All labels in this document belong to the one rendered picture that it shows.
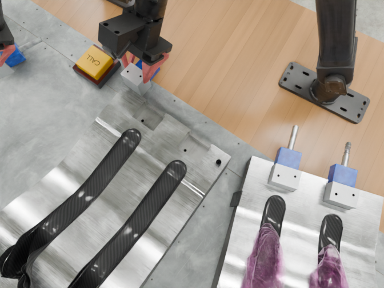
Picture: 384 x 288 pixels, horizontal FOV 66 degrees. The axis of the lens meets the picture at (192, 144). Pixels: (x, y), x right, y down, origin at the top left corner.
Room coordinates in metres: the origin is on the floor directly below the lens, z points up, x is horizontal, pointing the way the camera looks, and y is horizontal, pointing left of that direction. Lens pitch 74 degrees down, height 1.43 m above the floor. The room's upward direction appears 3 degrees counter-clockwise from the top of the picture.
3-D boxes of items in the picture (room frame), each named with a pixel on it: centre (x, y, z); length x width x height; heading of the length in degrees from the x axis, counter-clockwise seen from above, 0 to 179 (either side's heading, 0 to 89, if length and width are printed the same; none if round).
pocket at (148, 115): (0.22, 0.08, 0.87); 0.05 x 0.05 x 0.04; 51
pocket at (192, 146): (0.15, 0.00, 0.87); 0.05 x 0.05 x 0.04; 51
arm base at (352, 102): (0.29, -0.31, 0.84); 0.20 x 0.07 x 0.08; 56
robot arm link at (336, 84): (0.29, -0.30, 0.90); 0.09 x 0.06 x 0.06; 162
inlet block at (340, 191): (0.09, -0.29, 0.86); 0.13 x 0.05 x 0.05; 158
